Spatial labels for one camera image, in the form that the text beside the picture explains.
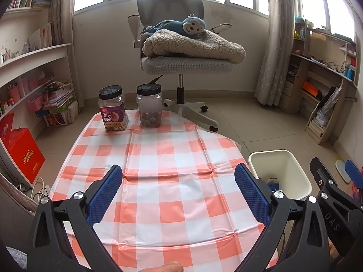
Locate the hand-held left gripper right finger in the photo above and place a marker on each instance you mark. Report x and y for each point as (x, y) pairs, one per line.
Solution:
(253, 198)

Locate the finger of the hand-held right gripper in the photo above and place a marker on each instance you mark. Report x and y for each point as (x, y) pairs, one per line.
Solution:
(353, 174)
(322, 175)

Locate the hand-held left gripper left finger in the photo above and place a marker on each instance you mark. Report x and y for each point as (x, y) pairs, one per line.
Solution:
(105, 195)

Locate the dark blue carton box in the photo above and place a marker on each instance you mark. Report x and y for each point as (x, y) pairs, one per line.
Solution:
(274, 187)

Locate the white plastic bin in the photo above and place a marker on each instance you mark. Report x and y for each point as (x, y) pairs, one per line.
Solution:
(283, 164)

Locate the person's left hand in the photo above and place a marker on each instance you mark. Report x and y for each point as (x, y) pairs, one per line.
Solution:
(167, 267)

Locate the pale blue slipper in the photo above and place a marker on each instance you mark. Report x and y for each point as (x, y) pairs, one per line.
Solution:
(341, 168)

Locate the white power strip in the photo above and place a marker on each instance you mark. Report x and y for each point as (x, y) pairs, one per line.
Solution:
(45, 189)

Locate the orange white checked tablecloth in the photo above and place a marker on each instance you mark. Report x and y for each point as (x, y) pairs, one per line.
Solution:
(170, 175)

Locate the clear plastic bag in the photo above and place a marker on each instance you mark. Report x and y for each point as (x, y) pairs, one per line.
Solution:
(329, 104)

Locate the purple label plastic jar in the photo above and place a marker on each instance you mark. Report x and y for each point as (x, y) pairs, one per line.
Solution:
(113, 116)

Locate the orange box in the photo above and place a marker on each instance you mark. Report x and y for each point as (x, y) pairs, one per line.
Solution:
(309, 87)

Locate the red gift bag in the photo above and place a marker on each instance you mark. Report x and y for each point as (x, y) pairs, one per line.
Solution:
(25, 153)

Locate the beige woven cushion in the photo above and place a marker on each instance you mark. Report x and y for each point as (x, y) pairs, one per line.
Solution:
(14, 192)

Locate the clear plastic jar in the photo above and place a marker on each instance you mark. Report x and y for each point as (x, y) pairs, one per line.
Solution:
(149, 107)

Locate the stack of papers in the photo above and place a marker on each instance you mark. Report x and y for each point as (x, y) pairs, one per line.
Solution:
(58, 96)

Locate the grey clothing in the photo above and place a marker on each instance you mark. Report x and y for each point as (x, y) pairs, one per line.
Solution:
(15, 260)

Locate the wooden shelf unit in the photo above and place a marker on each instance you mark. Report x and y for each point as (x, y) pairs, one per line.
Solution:
(312, 65)

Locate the pink basket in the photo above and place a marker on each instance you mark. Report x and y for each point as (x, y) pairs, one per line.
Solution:
(34, 103)

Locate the red paper bag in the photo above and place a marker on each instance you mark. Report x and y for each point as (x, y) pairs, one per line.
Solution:
(6, 127)

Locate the beige lace curtain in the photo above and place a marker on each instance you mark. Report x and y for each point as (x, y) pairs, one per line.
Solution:
(276, 48)
(61, 19)

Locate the grey office chair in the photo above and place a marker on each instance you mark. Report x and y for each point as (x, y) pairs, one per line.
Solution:
(184, 62)

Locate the white bookshelf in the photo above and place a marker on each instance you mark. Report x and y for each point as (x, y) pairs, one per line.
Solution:
(34, 53)

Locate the cream fleece blanket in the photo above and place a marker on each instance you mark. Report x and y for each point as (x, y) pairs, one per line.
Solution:
(198, 46)

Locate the blue monkey plush toy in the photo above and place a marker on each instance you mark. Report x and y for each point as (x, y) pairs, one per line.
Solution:
(192, 25)

